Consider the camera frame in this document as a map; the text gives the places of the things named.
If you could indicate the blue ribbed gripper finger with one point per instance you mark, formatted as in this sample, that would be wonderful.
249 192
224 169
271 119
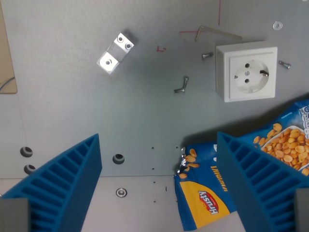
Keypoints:
60 183
260 183

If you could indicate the blue peanut snack bag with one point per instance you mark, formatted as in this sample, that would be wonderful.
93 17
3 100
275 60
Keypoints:
205 193

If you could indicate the silver table bolt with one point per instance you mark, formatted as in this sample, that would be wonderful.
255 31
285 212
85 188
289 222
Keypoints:
121 192

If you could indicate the small metal screw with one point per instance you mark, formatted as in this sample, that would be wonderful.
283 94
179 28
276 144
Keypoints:
285 64
185 82
179 91
207 56

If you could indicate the brown wooden board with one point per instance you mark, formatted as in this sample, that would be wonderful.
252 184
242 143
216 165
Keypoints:
6 53

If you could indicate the metal washer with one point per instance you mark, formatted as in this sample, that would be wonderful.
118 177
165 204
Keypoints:
277 25

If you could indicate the metal allen key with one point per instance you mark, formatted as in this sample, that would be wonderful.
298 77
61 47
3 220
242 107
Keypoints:
212 31

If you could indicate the white wall power socket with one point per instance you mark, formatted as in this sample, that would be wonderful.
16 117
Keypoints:
248 72

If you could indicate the aluminium bracket block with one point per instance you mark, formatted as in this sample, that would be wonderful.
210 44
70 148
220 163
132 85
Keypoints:
115 53

